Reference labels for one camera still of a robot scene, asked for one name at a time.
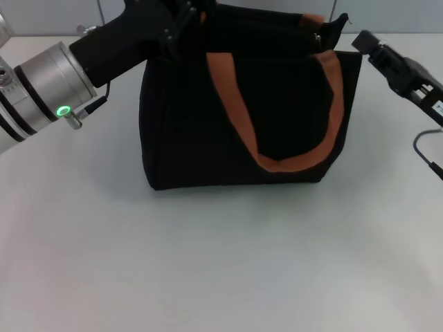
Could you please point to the silver metal zipper pull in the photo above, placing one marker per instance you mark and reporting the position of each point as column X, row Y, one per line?
column 317, row 41

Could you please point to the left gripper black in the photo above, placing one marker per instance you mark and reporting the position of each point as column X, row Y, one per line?
column 121, row 45

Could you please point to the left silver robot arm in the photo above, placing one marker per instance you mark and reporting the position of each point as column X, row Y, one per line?
column 38, row 93

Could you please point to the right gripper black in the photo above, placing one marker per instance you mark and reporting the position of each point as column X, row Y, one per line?
column 427, row 90

